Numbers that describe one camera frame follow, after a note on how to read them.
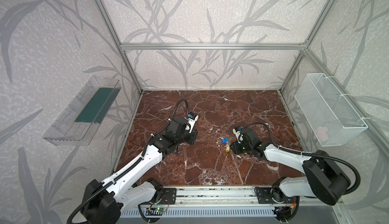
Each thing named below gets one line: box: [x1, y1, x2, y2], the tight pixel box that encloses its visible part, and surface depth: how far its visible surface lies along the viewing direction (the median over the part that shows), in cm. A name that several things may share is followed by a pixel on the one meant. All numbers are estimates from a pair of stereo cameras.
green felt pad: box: [74, 87, 122, 125], surface depth 67 cm
